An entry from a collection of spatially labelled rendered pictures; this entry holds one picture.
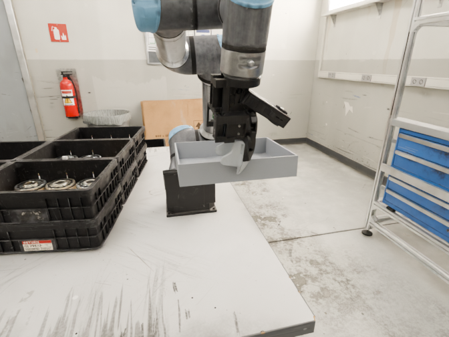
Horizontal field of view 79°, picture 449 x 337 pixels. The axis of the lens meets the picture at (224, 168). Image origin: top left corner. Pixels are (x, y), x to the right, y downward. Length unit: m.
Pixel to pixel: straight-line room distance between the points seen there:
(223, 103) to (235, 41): 0.10
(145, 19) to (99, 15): 3.61
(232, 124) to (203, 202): 0.67
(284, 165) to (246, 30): 0.31
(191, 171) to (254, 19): 0.31
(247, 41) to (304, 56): 4.19
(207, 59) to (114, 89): 3.28
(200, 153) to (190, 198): 0.38
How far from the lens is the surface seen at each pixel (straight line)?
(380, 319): 1.88
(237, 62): 0.47
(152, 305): 0.82
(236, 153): 0.55
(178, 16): 0.55
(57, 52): 4.24
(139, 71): 4.08
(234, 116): 0.50
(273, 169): 0.63
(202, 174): 0.59
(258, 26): 0.47
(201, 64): 0.91
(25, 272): 1.07
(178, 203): 1.14
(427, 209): 2.12
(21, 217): 1.07
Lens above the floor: 1.29
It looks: 21 degrees down
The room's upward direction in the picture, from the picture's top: straight up
